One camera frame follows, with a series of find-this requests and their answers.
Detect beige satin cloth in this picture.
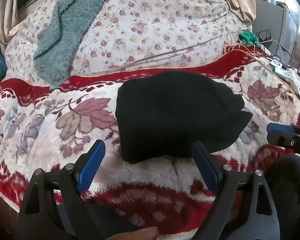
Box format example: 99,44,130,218
215,0,257,22

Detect white floral quilt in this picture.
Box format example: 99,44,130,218
4,0,253,85

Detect black cable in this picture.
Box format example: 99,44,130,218
254,29,273,48

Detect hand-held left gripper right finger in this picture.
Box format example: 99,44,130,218
190,141,281,240

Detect red floral plush blanket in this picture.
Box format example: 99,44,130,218
0,42,300,238

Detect grey cabinet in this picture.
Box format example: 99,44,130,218
255,0,293,55

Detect person's left hand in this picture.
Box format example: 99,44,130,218
106,226,159,240

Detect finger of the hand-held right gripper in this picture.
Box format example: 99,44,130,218
266,122,300,148

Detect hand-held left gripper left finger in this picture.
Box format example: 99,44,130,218
15,139,107,240

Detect black pants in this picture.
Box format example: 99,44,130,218
115,71,253,165

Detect green cloth item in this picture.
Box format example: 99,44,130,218
239,31,259,46

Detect teal fleece jacket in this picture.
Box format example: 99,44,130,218
33,0,120,89

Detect beige curtain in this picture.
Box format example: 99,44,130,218
0,0,28,50

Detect white cloth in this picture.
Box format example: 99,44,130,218
279,67,300,98

